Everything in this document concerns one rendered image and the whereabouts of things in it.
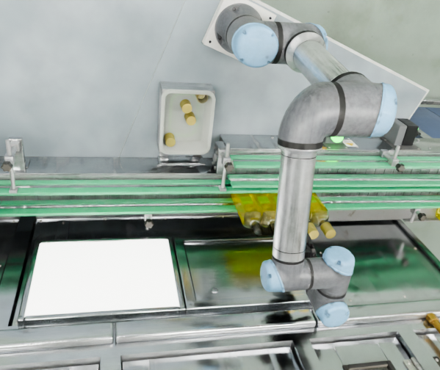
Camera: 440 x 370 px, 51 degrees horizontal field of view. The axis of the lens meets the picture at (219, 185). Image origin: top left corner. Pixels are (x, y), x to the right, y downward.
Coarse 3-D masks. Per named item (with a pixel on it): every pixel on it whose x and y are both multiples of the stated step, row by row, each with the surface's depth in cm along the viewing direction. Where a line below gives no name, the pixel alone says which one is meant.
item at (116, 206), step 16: (0, 208) 142; (16, 208) 143; (32, 208) 144; (48, 208) 145; (64, 208) 146; (80, 208) 147; (96, 208) 148; (112, 208) 149; (128, 208) 150; (144, 208) 151; (160, 208) 152; (176, 208) 153; (192, 208) 154; (208, 208) 155; (224, 208) 156; (336, 208) 165; (352, 208) 167; (368, 208) 168; (384, 208) 170; (400, 208) 171
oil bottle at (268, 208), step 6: (258, 198) 153; (264, 198) 153; (270, 198) 154; (258, 204) 151; (264, 204) 150; (270, 204) 151; (264, 210) 147; (270, 210) 147; (264, 216) 146; (270, 216) 145; (264, 222) 146
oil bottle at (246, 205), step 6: (234, 198) 157; (240, 198) 152; (246, 198) 152; (252, 198) 153; (234, 204) 158; (240, 204) 150; (246, 204) 149; (252, 204) 149; (240, 210) 150; (246, 210) 146; (252, 210) 146; (258, 210) 147; (240, 216) 150; (246, 216) 145; (252, 216) 144; (258, 216) 145; (246, 222) 145
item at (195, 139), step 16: (176, 96) 153; (192, 96) 154; (208, 96) 152; (176, 112) 156; (208, 112) 153; (160, 128) 150; (176, 128) 159; (192, 128) 160; (208, 128) 154; (160, 144) 153; (176, 144) 159; (192, 144) 160; (208, 144) 156
